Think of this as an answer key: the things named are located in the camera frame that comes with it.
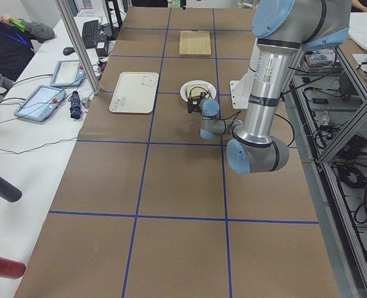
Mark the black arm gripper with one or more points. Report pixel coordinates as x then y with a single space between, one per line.
197 102

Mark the bread slice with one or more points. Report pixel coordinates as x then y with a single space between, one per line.
194 91

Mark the white round plate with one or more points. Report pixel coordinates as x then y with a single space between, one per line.
212 89

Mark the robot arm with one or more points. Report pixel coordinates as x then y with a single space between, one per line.
282 28

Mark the cream bear serving tray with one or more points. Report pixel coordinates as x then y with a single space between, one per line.
135 93

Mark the bamboo cutting board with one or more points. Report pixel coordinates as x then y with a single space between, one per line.
195 43

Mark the black box on table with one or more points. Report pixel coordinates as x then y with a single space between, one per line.
102 49

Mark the folded dark blue umbrella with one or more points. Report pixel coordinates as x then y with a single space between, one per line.
75 107

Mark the black keyboard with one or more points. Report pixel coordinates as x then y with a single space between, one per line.
89 33

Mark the far teach pendant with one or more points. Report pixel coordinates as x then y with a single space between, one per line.
68 74

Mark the teach pendant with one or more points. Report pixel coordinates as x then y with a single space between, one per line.
41 104
68 74

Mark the black computer mouse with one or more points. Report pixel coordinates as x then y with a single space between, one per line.
68 51

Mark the near teach pendant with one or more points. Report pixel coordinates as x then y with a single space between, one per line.
41 104

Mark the seated person dark sweater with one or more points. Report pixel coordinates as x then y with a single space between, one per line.
16 48

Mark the black water bottle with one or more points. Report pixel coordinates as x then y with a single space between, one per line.
9 192

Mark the red bottle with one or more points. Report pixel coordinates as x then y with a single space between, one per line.
11 269

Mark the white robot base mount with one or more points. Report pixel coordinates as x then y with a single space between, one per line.
240 90

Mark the aluminium frame rack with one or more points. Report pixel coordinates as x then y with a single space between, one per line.
329 111

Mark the aluminium camera post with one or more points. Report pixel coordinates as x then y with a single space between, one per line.
80 49

